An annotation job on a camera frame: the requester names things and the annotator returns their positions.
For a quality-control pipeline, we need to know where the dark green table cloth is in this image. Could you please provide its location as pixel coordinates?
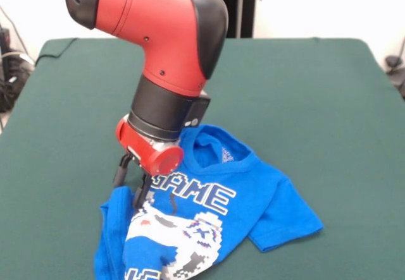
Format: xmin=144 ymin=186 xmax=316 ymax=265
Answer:
xmin=0 ymin=37 xmax=405 ymax=280

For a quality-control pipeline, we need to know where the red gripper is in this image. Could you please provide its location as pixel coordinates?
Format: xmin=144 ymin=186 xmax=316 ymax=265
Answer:
xmin=113 ymin=114 xmax=185 ymax=210

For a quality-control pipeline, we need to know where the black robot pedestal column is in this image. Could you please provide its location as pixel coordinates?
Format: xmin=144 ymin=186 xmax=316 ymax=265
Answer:
xmin=170 ymin=0 xmax=263 ymax=39

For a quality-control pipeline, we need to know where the blue printed t-shirt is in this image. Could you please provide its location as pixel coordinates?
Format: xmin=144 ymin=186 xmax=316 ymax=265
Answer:
xmin=94 ymin=124 xmax=325 ymax=280

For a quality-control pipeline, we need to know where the black floor stand base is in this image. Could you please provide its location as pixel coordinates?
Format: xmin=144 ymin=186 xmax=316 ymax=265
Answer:
xmin=0 ymin=23 xmax=35 ymax=114
xmin=384 ymin=55 xmax=405 ymax=100

